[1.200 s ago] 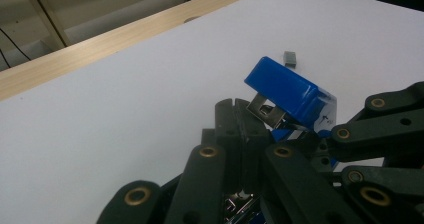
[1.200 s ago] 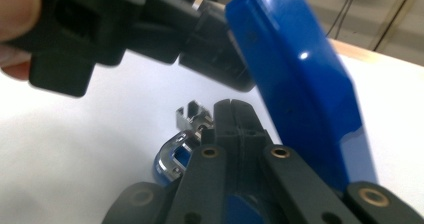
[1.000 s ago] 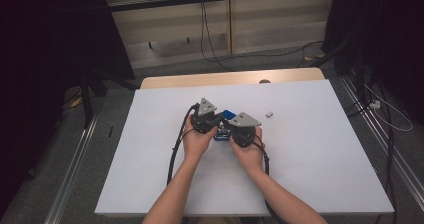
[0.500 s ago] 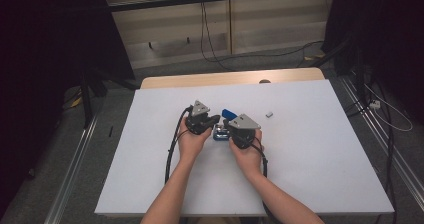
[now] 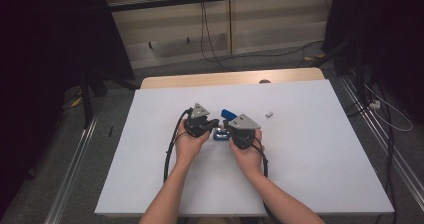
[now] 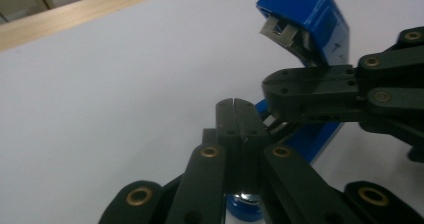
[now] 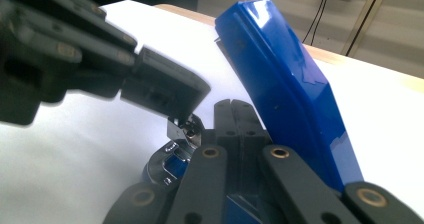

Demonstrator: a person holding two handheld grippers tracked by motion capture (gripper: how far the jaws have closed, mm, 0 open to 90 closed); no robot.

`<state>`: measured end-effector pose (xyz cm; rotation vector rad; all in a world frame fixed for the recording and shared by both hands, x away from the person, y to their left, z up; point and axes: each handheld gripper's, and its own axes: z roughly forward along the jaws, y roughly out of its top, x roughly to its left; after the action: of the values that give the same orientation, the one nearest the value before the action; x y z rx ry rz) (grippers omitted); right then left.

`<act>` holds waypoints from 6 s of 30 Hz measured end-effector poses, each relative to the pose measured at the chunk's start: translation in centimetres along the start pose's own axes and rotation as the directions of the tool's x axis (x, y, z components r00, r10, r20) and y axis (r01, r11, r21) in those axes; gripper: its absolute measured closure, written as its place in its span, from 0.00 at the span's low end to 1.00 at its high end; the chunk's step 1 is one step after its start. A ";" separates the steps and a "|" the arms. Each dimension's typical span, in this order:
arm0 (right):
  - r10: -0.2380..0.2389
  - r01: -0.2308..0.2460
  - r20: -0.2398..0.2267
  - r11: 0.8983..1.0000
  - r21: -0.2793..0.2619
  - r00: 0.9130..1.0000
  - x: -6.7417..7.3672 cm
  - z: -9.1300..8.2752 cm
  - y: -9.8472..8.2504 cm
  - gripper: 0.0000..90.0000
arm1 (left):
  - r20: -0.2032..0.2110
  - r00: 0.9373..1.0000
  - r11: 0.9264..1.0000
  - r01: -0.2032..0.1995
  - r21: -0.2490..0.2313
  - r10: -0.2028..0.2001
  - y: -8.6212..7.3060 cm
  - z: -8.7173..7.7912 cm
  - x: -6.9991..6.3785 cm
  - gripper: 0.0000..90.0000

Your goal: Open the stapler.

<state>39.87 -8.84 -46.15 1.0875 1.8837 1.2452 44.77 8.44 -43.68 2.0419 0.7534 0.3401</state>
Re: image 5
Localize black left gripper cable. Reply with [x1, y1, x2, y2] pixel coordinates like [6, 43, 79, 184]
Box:
[162, 107, 195, 184]

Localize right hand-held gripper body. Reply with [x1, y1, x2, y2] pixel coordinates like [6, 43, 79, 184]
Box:
[225, 113, 262, 151]

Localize black floor cable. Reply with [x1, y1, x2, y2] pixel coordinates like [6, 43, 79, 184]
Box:
[343, 65, 400, 224]

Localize person's right hand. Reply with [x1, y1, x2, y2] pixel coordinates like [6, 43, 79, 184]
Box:
[228, 128, 267, 182]

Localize blue stapler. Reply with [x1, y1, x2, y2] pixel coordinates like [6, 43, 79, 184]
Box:
[212, 108, 239, 142]

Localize black metal stand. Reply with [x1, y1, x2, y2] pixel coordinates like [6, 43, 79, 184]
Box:
[78, 67, 138, 130]

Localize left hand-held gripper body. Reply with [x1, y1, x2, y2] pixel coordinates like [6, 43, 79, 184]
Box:
[183, 102, 214, 139]

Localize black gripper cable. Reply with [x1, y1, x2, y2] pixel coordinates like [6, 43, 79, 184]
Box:
[162, 107, 195, 184]
[249, 136, 275, 224]

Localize aluminium floor rail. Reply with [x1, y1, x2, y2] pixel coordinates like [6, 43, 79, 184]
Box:
[339, 73, 424, 203]
[43, 112, 100, 224]

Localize person's left hand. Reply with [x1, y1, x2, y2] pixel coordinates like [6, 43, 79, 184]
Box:
[174, 117, 213, 168]

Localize black hanging cable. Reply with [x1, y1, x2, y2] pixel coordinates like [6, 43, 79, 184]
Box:
[199, 1, 325, 72]

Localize dark curtain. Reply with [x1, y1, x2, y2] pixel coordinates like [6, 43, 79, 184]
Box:
[0, 0, 136, 218]
[320, 0, 424, 127]

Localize thin white cable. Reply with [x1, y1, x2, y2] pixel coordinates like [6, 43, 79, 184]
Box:
[363, 82, 414, 133]

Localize beige wooden cabinet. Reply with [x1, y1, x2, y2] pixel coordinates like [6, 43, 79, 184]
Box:
[101, 0, 336, 70]

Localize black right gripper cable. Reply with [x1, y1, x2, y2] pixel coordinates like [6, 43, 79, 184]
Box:
[249, 136, 275, 224]

